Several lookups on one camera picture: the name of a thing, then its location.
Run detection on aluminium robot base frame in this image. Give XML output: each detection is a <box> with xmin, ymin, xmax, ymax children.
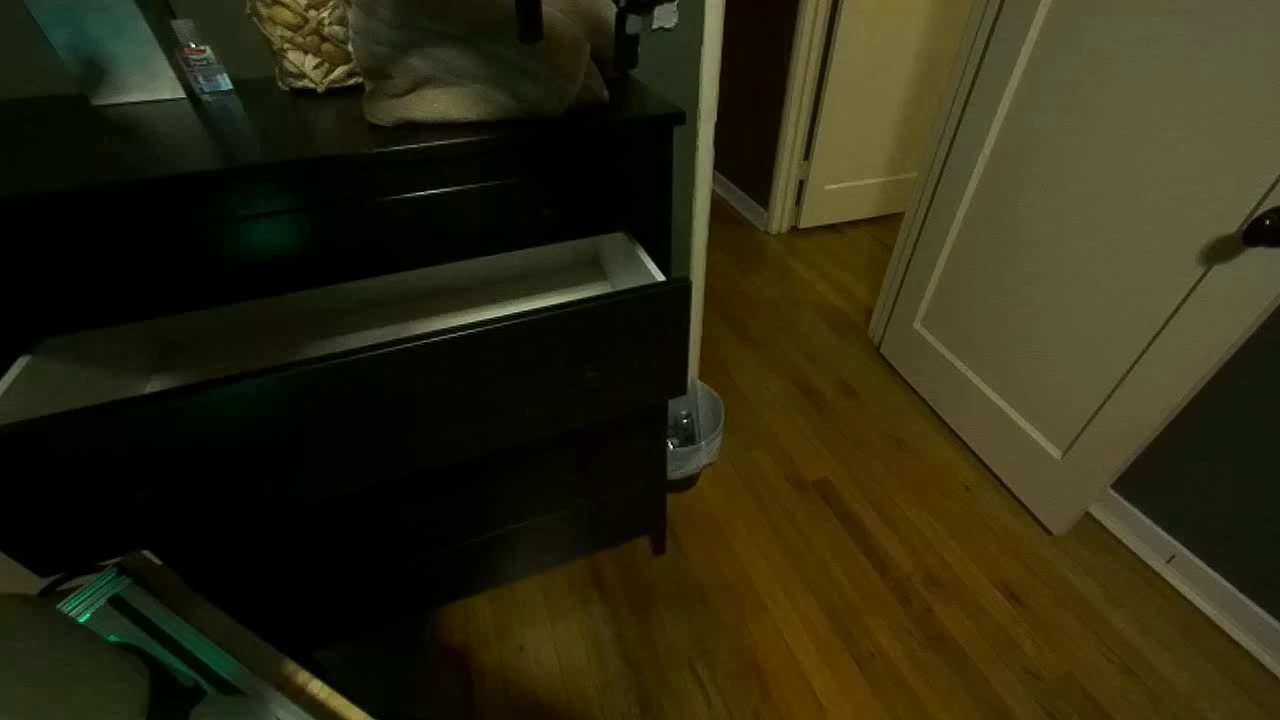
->
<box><xmin>41</xmin><ymin>551</ymin><xmax>376</xmax><ymax>720</ymax></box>

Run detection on white closet door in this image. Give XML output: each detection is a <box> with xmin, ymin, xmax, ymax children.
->
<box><xmin>879</xmin><ymin>0</ymin><xmax>1280</xmax><ymax>531</ymax></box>

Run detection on dark round door knob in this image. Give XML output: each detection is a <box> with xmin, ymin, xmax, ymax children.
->
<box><xmin>1200</xmin><ymin>205</ymin><xmax>1280</xmax><ymax>270</ymax></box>

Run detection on cream hallway door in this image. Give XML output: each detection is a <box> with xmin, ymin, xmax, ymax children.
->
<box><xmin>795</xmin><ymin>0</ymin><xmax>983</xmax><ymax>228</ymax></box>

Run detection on beige folded towel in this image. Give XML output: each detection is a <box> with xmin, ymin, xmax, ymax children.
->
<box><xmin>352</xmin><ymin>0</ymin><xmax>612</xmax><ymax>127</ymax></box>

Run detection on dark wooden dresser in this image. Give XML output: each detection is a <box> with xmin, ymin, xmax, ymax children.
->
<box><xmin>0</xmin><ymin>92</ymin><xmax>687</xmax><ymax>637</ymax></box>

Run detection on cream woven basket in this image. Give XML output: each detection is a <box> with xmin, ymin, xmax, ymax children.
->
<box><xmin>245</xmin><ymin>0</ymin><xmax>363</xmax><ymax>92</ymax></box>

